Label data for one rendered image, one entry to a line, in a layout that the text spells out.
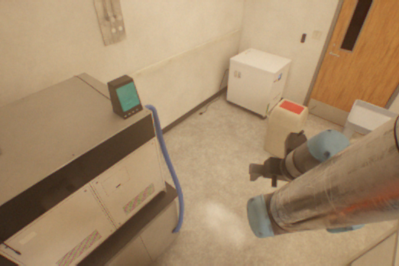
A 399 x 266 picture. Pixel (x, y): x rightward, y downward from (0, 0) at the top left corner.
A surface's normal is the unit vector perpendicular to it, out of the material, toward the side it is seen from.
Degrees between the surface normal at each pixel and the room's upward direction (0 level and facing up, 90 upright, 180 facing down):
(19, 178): 0
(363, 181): 92
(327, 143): 24
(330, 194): 92
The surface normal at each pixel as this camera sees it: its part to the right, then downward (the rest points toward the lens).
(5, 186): 0.00, -0.75
